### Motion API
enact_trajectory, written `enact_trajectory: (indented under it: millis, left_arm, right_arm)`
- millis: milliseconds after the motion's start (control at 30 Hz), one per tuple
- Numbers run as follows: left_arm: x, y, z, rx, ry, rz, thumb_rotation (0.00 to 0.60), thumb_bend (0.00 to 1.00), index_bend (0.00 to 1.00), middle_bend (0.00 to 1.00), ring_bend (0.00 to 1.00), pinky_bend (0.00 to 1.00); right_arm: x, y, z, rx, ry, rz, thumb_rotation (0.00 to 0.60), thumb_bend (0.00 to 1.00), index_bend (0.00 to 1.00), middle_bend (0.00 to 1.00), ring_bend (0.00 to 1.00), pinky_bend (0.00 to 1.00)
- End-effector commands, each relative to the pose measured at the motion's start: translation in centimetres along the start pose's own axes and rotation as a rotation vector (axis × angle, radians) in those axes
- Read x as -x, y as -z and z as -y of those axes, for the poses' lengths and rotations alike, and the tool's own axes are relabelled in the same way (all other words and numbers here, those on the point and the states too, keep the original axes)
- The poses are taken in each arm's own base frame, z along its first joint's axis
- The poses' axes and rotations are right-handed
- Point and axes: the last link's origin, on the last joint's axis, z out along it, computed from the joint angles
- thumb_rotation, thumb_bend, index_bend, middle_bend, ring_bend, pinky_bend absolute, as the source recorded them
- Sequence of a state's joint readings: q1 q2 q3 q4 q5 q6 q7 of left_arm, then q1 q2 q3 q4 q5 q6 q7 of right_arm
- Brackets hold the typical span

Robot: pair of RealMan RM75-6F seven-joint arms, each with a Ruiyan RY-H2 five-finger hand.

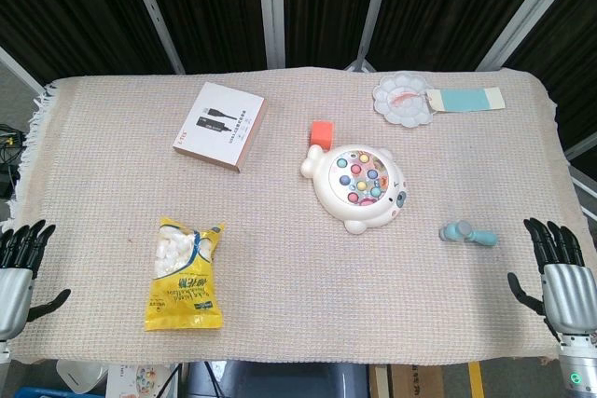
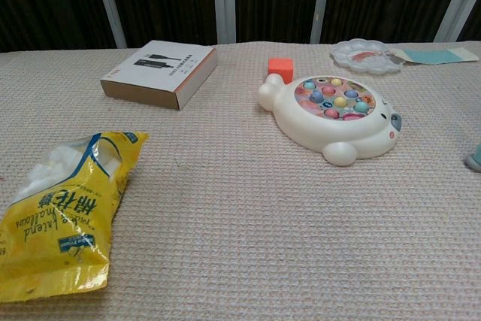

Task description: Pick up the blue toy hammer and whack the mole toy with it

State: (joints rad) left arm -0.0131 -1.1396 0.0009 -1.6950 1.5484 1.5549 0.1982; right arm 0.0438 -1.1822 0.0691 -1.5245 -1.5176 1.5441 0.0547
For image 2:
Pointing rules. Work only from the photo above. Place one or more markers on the teal and grey toy hammer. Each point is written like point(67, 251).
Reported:
point(474, 160)

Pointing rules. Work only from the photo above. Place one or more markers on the white whack-a-mole toy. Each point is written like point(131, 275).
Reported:
point(323, 129)

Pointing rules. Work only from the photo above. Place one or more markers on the beige woven tablecloth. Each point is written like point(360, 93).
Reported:
point(233, 223)

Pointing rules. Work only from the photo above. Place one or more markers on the orange cube block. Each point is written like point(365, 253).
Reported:
point(280, 66)

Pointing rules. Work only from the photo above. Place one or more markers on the white flower paint palette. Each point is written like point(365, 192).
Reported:
point(360, 58)

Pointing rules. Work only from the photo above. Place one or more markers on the yellow marshmallow bag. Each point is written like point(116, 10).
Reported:
point(64, 215)

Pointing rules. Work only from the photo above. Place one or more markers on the teal and cream paper card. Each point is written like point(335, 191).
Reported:
point(432, 56)

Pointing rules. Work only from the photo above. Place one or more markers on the white metal frame post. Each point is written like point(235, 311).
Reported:
point(111, 5)
point(223, 1)
point(321, 1)
point(456, 5)

